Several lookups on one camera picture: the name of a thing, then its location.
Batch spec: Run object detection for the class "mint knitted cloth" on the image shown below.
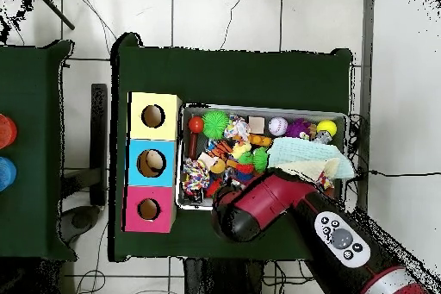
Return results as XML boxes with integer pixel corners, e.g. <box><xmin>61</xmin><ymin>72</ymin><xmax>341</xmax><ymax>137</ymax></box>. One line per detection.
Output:
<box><xmin>267</xmin><ymin>137</ymin><xmax>345</xmax><ymax>169</ymax></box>

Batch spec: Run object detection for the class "multicoloured patterned cloth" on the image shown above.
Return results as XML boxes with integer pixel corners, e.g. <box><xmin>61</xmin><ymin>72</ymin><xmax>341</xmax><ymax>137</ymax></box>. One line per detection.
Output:
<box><xmin>314</xmin><ymin>171</ymin><xmax>333</xmax><ymax>191</ymax></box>

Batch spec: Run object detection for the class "clear shallow mesh bin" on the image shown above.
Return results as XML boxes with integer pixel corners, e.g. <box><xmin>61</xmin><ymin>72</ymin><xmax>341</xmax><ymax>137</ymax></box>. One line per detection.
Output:
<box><xmin>175</xmin><ymin>103</ymin><xmax>350</xmax><ymax>212</ymax></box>

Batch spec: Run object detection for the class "wooden box with three holes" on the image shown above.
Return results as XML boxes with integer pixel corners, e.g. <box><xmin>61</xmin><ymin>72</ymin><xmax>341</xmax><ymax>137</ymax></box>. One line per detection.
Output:
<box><xmin>123</xmin><ymin>91</ymin><xmax>183</xmax><ymax>234</ymax></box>

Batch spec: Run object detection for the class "tiger striped toy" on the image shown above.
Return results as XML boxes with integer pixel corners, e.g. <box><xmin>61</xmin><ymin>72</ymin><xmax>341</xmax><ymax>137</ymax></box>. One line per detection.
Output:
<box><xmin>206</xmin><ymin>140</ymin><xmax>237</xmax><ymax>161</ymax></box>

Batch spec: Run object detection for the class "green spiky ball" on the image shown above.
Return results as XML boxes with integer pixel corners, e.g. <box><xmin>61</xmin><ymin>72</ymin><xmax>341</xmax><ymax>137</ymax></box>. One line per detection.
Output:
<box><xmin>202</xmin><ymin>110</ymin><xmax>230</xmax><ymax>139</ymax></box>

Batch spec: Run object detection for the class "red maraca rattle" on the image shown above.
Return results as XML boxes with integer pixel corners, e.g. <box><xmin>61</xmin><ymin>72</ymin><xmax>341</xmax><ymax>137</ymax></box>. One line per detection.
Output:
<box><xmin>187</xmin><ymin>115</ymin><xmax>206</xmax><ymax>163</ymax></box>

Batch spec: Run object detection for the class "white baseball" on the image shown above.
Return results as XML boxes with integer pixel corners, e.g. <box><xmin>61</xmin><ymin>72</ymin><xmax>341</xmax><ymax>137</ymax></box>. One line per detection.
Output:
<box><xmin>268</xmin><ymin>116</ymin><xmax>289</xmax><ymax>136</ymax></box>

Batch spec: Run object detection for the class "dark green tablecloth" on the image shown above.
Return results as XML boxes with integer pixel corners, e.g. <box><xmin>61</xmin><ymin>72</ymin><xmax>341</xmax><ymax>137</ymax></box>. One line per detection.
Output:
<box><xmin>109</xmin><ymin>31</ymin><xmax>354</xmax><ymax>271</ymax></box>

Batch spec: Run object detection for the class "purple monster toy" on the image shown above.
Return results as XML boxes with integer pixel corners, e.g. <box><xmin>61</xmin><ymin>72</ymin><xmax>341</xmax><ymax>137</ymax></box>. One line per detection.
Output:
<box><xmin>285</xmin><ymin>119</ymin><xmax>313</xmax><ymax>140</ymax></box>

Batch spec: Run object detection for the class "yellow ball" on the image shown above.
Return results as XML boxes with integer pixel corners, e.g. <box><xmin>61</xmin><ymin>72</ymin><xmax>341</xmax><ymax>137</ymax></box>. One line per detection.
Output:
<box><xmin>316</xmin><ymin>120</ymin><xmax>339</xmax><ymax>138</ymax></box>

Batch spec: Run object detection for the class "black panel stand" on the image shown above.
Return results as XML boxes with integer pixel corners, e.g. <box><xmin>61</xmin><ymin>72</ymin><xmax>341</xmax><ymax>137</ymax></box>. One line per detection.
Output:
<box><xmin>89</xmin><ymin>83</ymin><xmax>110</xmax><ymax>207</ymax></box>

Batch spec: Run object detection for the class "grey round stand base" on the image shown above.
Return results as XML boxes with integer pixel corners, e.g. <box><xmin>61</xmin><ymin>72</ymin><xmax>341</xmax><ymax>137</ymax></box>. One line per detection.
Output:
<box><xmin>60</xmin><ymin>203</ymin><xmax>102</xmax><ymax>241</ymax></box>

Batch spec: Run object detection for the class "dark green side cloth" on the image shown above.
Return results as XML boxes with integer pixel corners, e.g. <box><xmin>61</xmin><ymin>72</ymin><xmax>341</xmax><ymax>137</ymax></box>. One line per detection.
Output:
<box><xmin>0</xmin><ymin>38</ymin><xmax>76</xmax><ymax>262</ymax></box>

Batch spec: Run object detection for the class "black rod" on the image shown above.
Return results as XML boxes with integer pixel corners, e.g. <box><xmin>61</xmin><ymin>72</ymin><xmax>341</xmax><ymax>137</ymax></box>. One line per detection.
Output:
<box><xmin>30</xmin><ymin>0</ymin><xmax>77</xmax><ymax>32</ymax></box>

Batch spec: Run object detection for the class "red round disc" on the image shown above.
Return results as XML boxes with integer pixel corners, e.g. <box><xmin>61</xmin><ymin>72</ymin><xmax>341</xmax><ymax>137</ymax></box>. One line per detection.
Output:
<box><xmin>0</xmin><ymin>114</ymin><xmax>18</xmax><ymax>150</ymax></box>

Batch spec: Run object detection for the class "blue round disc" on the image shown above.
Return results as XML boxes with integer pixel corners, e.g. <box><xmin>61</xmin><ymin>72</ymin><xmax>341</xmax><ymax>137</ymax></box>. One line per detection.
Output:
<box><xmin>0</xmin><ymin>156</ymin><xmax>18</xmax><ymax>192</ymax></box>

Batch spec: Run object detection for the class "multicoloured rope toy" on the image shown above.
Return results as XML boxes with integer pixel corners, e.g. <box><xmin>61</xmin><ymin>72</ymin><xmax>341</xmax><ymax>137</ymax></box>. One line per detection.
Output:
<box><xmin>182</xmin><ymin>160</ymin><xmax>211</xmax><ymax>196</ymax></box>

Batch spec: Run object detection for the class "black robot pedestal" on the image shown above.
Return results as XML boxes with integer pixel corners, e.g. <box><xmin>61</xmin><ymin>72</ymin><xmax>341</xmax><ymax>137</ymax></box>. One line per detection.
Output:
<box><xmin>183</xmin><ymin>259</ymin><xmax>267</xmax><ymax>294</ymax></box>

